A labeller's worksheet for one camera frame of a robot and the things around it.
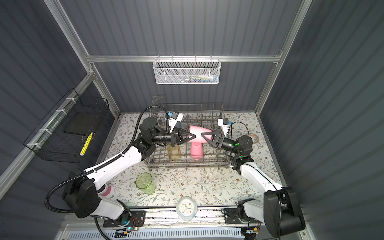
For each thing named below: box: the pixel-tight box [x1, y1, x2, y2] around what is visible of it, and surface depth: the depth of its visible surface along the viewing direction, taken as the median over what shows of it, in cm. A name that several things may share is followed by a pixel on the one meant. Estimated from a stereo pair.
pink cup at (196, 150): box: [190, 142, 203, 160], surface depth 88 cm
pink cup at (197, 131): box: [188, 125, 212, 143], surface depth 67 cm
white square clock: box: [176, 196, 198, 221], surface depth 75 cm
